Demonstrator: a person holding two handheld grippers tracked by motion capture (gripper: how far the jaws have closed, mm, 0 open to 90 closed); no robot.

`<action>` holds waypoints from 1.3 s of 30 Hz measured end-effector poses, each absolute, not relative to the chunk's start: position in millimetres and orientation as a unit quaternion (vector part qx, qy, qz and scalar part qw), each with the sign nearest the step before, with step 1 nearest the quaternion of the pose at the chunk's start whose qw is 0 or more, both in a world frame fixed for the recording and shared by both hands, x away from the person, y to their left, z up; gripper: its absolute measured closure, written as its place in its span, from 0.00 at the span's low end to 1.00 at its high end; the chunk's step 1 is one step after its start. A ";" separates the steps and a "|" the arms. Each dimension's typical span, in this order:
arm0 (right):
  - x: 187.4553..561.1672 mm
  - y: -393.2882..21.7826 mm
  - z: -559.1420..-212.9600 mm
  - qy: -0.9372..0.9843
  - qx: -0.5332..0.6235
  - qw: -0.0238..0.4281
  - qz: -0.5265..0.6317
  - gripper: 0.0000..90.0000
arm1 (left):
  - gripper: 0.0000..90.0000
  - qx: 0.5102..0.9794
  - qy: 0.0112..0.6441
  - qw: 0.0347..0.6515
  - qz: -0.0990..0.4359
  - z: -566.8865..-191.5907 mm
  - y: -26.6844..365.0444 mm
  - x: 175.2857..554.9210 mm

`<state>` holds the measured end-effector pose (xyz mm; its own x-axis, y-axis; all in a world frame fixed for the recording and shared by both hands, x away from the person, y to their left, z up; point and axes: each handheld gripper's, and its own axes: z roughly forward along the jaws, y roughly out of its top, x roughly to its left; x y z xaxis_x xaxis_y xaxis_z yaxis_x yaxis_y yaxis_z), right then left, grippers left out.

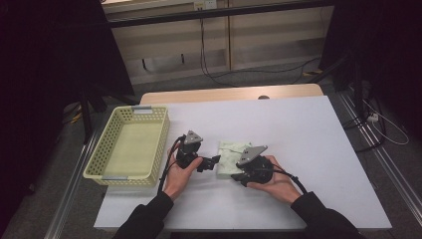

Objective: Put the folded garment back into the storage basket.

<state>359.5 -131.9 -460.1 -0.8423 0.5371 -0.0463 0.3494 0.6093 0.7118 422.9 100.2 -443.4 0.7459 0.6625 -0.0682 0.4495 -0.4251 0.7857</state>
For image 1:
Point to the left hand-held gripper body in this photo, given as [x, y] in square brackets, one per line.
[187, 152]

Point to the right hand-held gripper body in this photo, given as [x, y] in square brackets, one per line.
[257, 169]

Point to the light green baby shirt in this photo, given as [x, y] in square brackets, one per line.
[230, 159]

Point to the yellow perforated plastic basket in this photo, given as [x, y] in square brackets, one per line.
[132, 149]

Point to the person's left hand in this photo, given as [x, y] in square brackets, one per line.
[180, 181]

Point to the person's right hand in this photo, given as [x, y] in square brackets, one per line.
[282, 187]

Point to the white table cover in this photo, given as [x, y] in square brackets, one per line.
[282, 132]

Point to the wooden table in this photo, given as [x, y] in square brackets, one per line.
[215, 94]

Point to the dark table grommet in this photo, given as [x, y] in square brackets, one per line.
[263, 97]

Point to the black tripod stand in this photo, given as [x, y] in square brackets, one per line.
[87, 113]

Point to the white power strip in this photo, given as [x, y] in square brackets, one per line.
[373, 118]

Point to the black metal stand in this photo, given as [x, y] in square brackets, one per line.
[356, 86]

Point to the black curtain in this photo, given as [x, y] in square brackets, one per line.
[381, 49]
[49, 83]

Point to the beige wall cabinet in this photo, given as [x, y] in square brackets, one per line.
[265, 40]

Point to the aluminium floor rail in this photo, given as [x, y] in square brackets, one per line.
[391, 166]
[66, 199]

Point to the white wall socket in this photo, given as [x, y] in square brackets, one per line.
[205, 4]

